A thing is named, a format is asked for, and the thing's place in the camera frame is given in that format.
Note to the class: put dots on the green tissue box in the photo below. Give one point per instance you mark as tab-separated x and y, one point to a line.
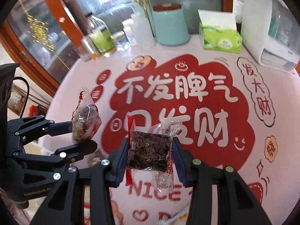
218	39

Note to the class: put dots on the white squeeze wash bottle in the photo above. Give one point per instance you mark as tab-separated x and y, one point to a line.
143	32

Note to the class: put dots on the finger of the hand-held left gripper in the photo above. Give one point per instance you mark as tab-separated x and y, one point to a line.
61	127
79	148

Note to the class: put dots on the dark square candy clear wrapper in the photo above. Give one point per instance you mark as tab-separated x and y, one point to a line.
150	152

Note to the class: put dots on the wood framed glass sliding door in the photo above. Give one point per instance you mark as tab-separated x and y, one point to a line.
112	2
58	56

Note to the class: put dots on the metal lid spice jar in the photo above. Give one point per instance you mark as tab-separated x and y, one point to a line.
90	49

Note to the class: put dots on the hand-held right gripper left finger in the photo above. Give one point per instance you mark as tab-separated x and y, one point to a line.
123	166

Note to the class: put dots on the glass bottle green label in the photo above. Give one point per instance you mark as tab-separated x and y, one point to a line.
102	39

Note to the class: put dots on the walnut date candy clear wrapper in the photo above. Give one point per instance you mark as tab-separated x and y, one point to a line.
84	119

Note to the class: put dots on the teal canister brown lid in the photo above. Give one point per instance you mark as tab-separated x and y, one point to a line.
170	25

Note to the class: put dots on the small clear glass jar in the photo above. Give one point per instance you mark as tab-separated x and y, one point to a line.
120	43

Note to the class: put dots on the white desktop storage organizer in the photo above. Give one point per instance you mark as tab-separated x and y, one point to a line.
253	28

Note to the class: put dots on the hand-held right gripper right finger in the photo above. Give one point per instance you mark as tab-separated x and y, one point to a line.
179	166

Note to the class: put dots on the pink printed tablecloth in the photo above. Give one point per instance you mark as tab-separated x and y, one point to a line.
211	159

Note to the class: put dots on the white pill bottle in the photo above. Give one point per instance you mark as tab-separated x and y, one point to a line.
129	35

